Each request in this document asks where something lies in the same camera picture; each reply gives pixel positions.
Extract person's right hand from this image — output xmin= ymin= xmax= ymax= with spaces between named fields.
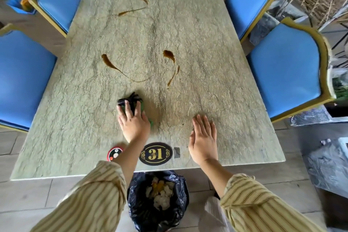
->
xmin=188 ymin=115 xmax=218 ymax=166

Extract person's left hand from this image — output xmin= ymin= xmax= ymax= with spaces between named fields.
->
xmin=117 ymin=100 xmax=151 ymax=144

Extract green and black cleaning cloth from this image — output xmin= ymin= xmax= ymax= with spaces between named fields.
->
xmin=117 ymin=92 xmax=153 ymax=127

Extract person's left forearm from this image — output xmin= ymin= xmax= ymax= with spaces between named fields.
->
xmin=30 ymin=138 xmax=146 ymax=232

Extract person's right forearm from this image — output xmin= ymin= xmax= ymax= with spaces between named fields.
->
xmin=200 ymin=158 xmax=327 ymax=232

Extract black oval table number plate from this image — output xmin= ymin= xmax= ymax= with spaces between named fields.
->
xmin=139 ymin=142 xmax=173 ymax=166

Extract round red black sticker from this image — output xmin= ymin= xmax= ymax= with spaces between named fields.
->
xmin=107 ymin=146 xmax=124 ymax=162

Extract brown sauce spill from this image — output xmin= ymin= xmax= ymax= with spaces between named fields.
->
xmin=163 ymin=50 xmax=176 ymax=64
xmin=101 ymin=54 xmax=153 ymax=83
xmin=167 ymin=65 xmax=181 ymax=89

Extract food waste scraps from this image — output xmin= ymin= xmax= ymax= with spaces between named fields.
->
xmin=145 ymin=177 xmax=176 ymax=211

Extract person's white trouser leg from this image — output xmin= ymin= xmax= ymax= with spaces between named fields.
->
xmin=198 ymin=196 xmax=232 ymax=232

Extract black trash bag bin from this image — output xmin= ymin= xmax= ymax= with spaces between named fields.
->
xmin=127 ymin=170 xmax=190 ymax=232

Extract grey marble print slab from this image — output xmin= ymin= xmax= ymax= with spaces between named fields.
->
xmin=302 ymin=137 xmax=348 ymax=199
xmin=249 ymin=0 xmax=309 ymax=46
xmin=290 ymin=105 xmax=348 ymax=127

